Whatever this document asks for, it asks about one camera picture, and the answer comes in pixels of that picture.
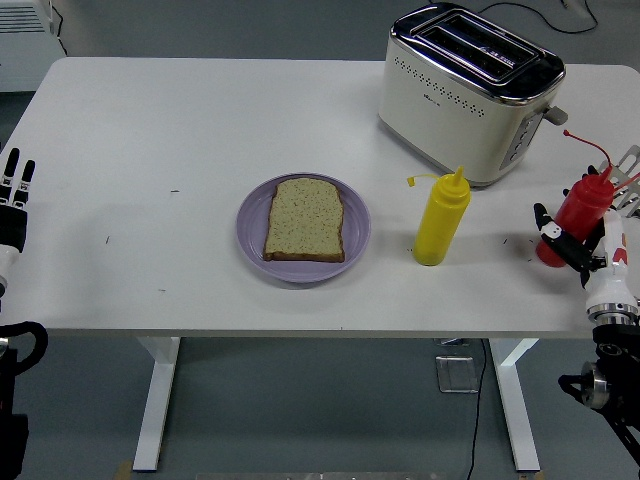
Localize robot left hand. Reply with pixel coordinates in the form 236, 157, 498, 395
0, 147, 37, 282

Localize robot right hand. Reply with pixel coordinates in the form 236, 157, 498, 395
532, 201, 640, 310

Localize red squeeze bottle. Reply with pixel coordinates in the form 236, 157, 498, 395
535, 128, 617, 270

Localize slice of bread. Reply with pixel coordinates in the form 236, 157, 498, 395
262, 177, 347, 263

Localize white table leg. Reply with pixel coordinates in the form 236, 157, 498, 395
132, 337, 181, 473
488, 338, 541, 473

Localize yellow squeeze bottle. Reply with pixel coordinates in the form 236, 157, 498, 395
405, 166, 472, 267

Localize white appliance with grille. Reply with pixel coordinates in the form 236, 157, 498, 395
0, 0, 69, 94

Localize metal floor plate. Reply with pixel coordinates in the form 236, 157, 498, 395
435, 355, 480, 395

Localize cream and chrome toaster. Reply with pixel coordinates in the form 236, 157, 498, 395
377, 2, 569, 190

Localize purple plate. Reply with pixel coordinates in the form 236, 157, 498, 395
235, 172, 373, 285

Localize black appliance cord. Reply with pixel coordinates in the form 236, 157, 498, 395
49, 0, 69, 57

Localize black floor cable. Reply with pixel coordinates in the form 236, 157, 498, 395
467, 339, 489, 480

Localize thin black cable loop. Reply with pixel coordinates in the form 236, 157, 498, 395
477, 0, 599, 35

